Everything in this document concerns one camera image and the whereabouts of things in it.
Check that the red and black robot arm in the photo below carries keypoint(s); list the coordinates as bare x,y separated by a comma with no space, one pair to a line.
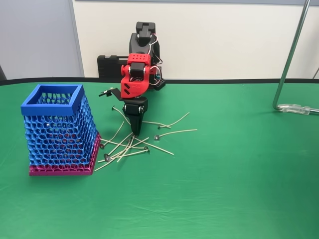
135,87

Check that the candle wick with metal tab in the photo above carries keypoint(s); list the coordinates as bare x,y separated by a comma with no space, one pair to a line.
159,127
162,150
102,146
145,147
148,150
106,156
129,142
156,137
152,122
108,159
113,108
125,149

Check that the green cloth with black rim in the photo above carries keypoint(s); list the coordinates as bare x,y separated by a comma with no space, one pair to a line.
199,186

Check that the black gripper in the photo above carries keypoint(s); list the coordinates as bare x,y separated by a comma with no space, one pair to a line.
134,109

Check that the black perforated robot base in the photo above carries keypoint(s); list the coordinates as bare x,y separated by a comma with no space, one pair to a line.
160,84

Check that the small camera on black bracket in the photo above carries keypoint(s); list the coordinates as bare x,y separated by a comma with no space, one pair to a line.
109,92

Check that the blue and magenta lattice basket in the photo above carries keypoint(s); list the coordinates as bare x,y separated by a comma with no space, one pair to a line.
57,139

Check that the metal stand pole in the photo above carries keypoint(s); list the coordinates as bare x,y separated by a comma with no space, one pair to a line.
292,49

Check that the clear plastic stand foot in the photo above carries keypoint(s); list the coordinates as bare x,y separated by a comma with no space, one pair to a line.
296,109

